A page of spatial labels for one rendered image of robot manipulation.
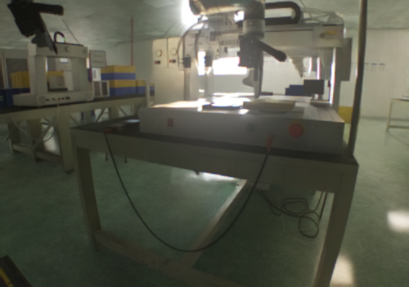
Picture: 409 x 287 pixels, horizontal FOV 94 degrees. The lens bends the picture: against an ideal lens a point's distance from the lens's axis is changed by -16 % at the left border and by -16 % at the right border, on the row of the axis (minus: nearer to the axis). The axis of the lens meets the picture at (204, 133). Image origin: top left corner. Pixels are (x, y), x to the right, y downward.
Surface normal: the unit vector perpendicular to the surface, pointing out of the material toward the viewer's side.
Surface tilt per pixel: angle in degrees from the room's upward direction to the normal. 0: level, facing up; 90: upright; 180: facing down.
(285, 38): 90
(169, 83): 90
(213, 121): 90
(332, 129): 90
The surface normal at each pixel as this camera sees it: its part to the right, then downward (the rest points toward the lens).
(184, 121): -0.43, 0.20
